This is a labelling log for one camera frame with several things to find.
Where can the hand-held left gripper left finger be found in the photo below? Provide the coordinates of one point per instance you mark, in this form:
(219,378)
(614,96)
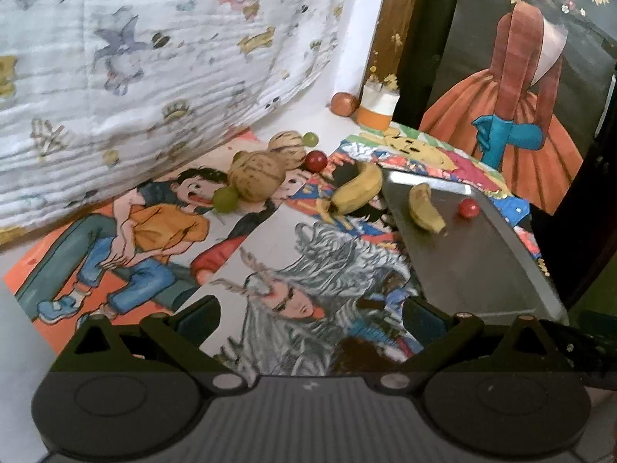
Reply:
(198,319)

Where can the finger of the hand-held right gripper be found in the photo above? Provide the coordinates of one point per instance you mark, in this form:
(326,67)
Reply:
(573,342)

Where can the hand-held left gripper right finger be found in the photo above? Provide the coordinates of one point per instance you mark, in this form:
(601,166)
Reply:
(424,320)

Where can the metal tray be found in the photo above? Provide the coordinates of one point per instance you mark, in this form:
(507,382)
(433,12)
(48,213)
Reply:
(472,270)

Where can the yellow banana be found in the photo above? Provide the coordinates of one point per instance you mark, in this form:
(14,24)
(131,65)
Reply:
(424,210)
(359,190)

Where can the red cherry tomato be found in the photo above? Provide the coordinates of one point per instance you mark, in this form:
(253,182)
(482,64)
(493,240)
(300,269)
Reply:
(316,161)
(468,208)

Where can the green grape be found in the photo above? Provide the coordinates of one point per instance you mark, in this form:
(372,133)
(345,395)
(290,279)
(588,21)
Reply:
(225,200)
(310,139)

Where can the large walnut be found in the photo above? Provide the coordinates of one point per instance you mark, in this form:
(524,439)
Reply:
(255,176)

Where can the small walnut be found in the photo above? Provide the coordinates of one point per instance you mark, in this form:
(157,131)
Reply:
(285,143)

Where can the cartoon boys poster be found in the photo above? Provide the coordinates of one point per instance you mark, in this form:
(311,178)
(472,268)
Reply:
(159,224)

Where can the silver-haired figure poster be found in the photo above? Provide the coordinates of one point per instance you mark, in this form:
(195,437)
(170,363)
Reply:
(332,260)

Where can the yellow bear poster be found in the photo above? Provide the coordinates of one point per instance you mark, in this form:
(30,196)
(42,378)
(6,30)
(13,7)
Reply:
(409,147)

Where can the orange and white cup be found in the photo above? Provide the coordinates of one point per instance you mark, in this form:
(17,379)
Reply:
(378,108)

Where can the small orange ball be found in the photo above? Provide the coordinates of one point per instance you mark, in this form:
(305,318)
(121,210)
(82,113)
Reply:
(344,104)

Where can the dried yellow flowers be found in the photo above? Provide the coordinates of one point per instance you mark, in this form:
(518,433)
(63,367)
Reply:
(385,79)

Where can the white cartoon printed blanket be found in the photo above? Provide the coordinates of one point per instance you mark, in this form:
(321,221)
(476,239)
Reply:
(144,58)

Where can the orange dress wall poster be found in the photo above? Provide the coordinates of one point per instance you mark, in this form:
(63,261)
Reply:
(525,82)

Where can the wooden door frame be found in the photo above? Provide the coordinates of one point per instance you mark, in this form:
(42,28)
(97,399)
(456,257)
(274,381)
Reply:
(393,14)

